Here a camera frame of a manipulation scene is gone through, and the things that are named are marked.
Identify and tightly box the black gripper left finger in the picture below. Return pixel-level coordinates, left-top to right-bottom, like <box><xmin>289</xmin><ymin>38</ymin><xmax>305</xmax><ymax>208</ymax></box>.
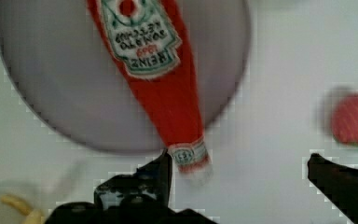
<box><xmin>45</xmin><ymin>152</ymin><xmax>217</xmax><ymax>224</ymax></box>

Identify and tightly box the plush peeled banana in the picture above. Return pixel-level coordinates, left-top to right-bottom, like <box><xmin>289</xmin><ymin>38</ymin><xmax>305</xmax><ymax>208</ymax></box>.
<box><xmin>0</xmin><ymin>194</ymin><xmax>45</xmax><ymax>224</ymax></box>

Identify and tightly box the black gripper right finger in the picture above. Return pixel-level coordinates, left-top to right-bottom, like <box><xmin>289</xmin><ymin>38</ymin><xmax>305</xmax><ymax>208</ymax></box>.
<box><xmin>307</xmin><ymin>153</ymin><xmax>358</xmax><ymax>224</ymax></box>

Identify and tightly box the red plush ketchup bottle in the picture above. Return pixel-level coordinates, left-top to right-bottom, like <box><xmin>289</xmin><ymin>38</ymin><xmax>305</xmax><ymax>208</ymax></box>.
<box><xmin>86</xmin><ymin>0</ymin><xmax>212</xmax><ymax>184</ymax></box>

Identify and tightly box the grey round plate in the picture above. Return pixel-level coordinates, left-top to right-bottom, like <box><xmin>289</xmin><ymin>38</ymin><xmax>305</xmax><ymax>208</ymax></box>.
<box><xmin>0</xmin><ymin>0</ymin><xmax>252</xmax><ymax>154</ymax></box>

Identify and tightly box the pink plush peach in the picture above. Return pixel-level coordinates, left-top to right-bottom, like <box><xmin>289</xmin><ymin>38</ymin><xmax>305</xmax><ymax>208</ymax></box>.
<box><xmin>330</xmin><ymin>93</ymin><xmax>358</xmax><ymax>146</ymax></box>

